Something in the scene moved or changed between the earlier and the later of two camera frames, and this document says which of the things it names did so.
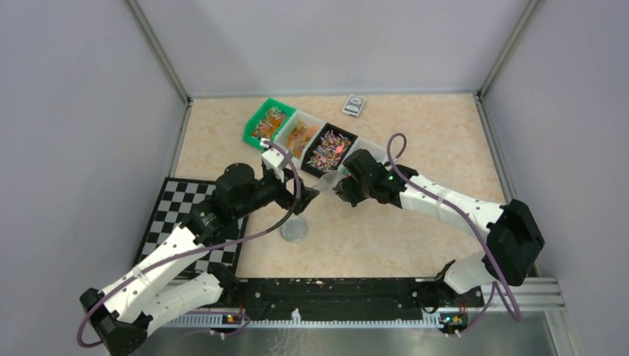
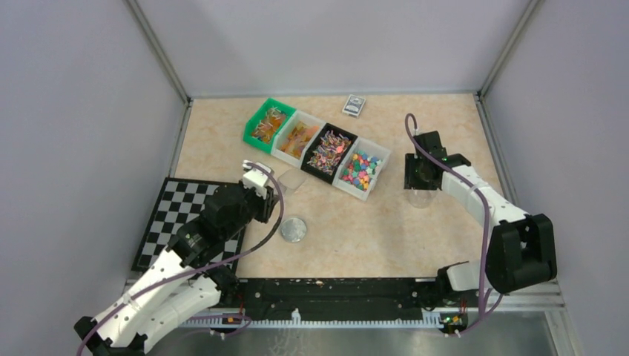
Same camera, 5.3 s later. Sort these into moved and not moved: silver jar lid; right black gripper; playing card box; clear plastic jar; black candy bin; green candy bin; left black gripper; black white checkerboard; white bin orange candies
Moved: right black gripper; left black gripper; clear plastic jar
Not moved: black white checkerboard; white bin orange candies; playing card box; green candy bin; black candy bin; silver jar lid
